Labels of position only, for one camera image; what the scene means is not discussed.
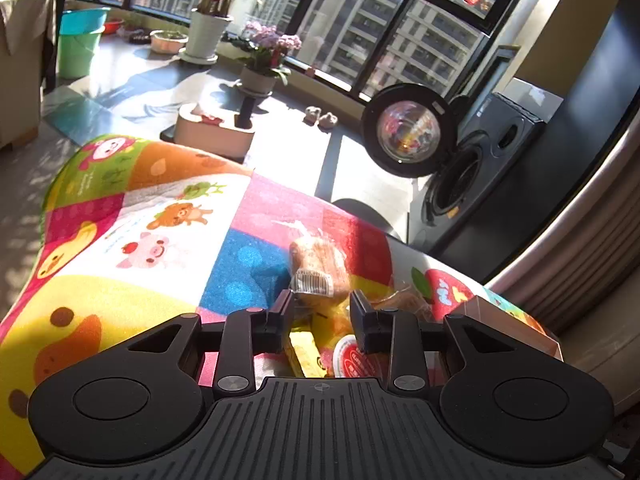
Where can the green plastic bucket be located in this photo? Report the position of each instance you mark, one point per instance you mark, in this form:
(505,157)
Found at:
(78,40)

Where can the colourful cartoon play mat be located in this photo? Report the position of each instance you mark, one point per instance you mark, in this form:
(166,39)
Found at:
(135,232)

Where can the pink cardboard box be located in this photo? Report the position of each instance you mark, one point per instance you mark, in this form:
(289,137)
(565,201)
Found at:
(522,329)

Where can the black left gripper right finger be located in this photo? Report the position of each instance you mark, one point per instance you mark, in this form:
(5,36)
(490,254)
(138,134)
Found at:
(395,333)

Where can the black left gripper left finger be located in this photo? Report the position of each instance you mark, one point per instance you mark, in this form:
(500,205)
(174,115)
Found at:
(246,334)

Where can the pair of small shoes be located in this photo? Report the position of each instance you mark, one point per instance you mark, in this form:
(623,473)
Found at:
(315,117)

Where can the dark grey washing machine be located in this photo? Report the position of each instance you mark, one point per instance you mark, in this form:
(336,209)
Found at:
(491,137)

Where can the red basin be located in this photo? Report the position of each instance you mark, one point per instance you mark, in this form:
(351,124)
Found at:
(112,26)

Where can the red white round snack pack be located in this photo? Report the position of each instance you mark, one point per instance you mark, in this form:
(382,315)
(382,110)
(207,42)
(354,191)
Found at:
(350,362)

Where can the white low planter bowl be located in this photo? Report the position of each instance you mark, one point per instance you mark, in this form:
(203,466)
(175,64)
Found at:
(168,42)

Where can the beige curtain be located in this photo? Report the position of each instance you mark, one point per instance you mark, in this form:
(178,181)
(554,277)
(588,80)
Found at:
(587,247)

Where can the tall plant white pot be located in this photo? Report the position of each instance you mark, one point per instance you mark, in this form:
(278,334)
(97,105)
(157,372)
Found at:
(209,21)

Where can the washing machine round door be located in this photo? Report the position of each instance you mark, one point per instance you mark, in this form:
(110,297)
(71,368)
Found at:
(409,130)

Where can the bread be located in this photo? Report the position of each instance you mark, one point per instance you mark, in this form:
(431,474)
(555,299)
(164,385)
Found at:
(319,277)

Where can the pink flowers in pot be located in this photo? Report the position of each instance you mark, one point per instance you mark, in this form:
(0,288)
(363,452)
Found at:
(265,50)

